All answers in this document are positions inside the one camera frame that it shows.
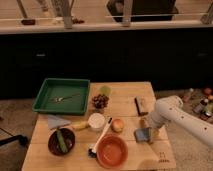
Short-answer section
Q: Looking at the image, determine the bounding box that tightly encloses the black chair base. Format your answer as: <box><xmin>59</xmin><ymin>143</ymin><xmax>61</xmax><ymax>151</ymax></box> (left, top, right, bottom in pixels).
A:
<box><xmin>0</xmin><ymin>127</ymin><xmax>29</xmax><ymax>147</ymax></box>

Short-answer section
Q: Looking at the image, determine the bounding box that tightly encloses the orange bowl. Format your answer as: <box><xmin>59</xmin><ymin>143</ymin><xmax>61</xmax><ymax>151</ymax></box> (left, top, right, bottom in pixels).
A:
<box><xmin>97</xmin><ymin>134</ymin><xmax>128</xmax><ymax>169</ymax></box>

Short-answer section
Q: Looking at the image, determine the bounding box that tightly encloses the green lime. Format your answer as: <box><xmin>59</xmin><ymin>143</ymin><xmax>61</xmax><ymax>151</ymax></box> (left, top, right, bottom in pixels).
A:
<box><xmin>100</xmin><ymin>86</ymin><xmax>111</xmax><ymax>96</ymax></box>

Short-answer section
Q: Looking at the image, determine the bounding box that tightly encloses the red apple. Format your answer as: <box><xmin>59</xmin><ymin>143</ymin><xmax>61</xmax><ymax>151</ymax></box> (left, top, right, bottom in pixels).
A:
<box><xmin>111</xmin><ymin>119</ymin><xmax>124</xmax><ymax>133</ymax></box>

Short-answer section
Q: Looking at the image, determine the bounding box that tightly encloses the black brown eraser block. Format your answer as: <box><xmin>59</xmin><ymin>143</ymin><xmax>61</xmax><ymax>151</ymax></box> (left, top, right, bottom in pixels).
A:
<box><xmin>134</xmin><ymin>97</ymin><xmax>148</xmax><ymax>116</ymax></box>

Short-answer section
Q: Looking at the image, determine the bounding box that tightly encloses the metal fork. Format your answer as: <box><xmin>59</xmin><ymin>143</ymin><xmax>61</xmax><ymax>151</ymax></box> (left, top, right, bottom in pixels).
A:
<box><xmin>51</xmin><ymin>94</ymin><xmax>80</xmax><ymax>103</ymax></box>

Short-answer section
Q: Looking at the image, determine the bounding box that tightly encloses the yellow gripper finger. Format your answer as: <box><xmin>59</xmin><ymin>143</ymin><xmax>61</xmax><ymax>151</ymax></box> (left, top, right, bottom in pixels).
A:
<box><xmin>149</xmin><ymin>128</ymin><xmax>158</xmax><ymax>144</ymax></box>
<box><xmin>139</xmin><ymin>119</ymin><xmax>147</xmax><ymax>128</ymax></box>

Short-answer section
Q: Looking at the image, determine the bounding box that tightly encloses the dark brown bowl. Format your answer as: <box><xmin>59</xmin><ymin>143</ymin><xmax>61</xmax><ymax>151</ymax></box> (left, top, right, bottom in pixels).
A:
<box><xmin>48</xmin><ymin>128</ymin><xmax>75</xmax><ymax>156</ymax></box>

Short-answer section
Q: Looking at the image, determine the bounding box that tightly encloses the green plastic tray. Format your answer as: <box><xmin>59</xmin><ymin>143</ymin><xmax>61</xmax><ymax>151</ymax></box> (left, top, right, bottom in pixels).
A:
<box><xmin>33</xmin><ymin>78</ymin><xmax>90</xmax><ymax>116</ymax></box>

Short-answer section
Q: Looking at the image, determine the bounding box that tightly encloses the blue sponge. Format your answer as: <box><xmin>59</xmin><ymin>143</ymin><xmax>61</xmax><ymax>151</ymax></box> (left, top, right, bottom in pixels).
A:
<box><xmin>134</xmin><ymin>127</ymin><xmax>150</xmax><ymax>143</ymax></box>

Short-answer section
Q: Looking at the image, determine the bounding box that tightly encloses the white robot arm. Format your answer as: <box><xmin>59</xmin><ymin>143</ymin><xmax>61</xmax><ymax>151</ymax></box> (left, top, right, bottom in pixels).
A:
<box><xmin>145</xmin><ymin>96</ymin><xmax>213</xmax><ymax>149</ymax></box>

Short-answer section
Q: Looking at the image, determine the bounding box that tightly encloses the white cup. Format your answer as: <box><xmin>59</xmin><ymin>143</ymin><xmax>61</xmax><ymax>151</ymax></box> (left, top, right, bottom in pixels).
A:
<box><xmin>88</xmin><ymin>113</ymin><xmax>105</xmax><ymax>131</ymax></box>

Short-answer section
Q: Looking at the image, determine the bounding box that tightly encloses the white dish brush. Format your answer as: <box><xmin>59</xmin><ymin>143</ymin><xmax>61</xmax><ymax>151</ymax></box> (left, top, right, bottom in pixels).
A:
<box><xmin>88</xmin><ymin>118</ymin><xmax>112</xmax><ymax>158</ymax></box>

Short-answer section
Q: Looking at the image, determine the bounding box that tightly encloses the grey cloth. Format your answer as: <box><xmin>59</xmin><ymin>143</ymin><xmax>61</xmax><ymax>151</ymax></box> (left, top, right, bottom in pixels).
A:
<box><xmin>47</xmin><ymin>115</ymin><xmax>71</xmax><ymax>130</ymax></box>

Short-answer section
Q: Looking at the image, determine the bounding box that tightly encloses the green cucumber piece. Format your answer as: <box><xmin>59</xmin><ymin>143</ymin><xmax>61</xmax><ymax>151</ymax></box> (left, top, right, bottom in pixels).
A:
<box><xmin>56</xmin><ymin>129</ymin><xmax>68</xmax><ymax>153</ymax></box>

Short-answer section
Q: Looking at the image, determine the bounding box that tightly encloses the yellow banana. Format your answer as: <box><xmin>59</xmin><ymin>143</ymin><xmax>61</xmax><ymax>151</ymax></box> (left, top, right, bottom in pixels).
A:
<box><xmin>71</xmin><ymin>121</ymin><xmax>89</xmax><ymax>130</ymax></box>

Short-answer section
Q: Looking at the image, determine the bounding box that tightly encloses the purple grapes bunch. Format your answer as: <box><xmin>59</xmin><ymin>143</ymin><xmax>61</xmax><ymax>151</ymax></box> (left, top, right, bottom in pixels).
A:
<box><xmin>92</xmin><ymin>94</ymin><xmax>109</xmax><ymax>109</ymax></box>

